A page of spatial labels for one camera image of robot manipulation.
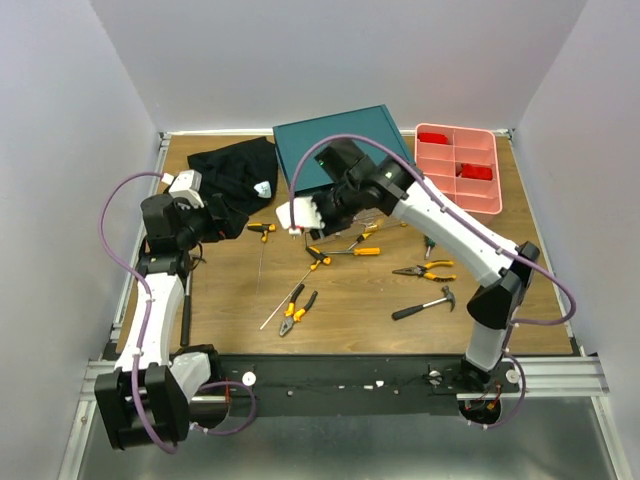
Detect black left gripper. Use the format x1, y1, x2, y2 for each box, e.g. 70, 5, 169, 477
175, 193, 249, 249

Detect clear drawer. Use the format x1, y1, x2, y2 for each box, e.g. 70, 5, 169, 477
313, 209, 403, 244

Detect yellow black long rod driver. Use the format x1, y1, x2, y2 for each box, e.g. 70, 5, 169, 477
259, 246, 332, 331

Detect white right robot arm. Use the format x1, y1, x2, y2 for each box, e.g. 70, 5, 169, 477
305, 134, 540, 392

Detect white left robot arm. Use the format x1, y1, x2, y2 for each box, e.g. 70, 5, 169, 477
95, 193, 247, 450

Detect yellow screwdriver large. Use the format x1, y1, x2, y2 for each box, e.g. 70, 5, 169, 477
348, 226, 378, 250

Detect black cloth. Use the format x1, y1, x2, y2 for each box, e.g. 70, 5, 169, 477
187, 137, 278, 215

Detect yellow screwdriver small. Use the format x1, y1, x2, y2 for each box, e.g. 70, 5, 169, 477
326, 247, 381, 256

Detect teal drawer cabinet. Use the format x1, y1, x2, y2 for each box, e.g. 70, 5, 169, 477
272, 104, 417, 201

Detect small green screwdriver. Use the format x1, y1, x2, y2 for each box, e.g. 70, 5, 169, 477
424, 236, 435, 260

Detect yellow long nose pliers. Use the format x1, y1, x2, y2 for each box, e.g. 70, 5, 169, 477
392, 260, 457, 283

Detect red block top compartment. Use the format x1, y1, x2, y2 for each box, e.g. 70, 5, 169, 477
417, 132, 449, 145

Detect red block compartment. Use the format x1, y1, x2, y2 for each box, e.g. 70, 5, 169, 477
456, 163, 494, 181
417, 132, 449, 145

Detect yellow black combination pliers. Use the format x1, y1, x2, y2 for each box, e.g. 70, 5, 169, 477
279, 283, 318, 337

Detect pink compartment tray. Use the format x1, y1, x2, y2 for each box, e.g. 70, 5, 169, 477
415, 123, 503, 223

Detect red block middle compartment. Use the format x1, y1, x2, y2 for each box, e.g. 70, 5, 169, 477
456, 163, 494, 181

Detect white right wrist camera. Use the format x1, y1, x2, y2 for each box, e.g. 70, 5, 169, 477
275, 197, 325, 236

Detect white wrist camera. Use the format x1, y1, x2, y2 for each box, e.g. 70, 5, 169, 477
275, 197, 325, 236
161, 170, 205, 209

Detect yellow black T-handle long driver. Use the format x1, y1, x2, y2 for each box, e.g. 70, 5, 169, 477
247, 222, 277, 291

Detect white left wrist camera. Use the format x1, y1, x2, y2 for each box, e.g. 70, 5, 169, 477
161, 170, 205, 209

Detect black handled claw hammer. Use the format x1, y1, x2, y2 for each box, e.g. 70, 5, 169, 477
391, 286, 456, 321

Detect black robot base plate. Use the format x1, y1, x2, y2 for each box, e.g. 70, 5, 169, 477
179, 342, 521, 419

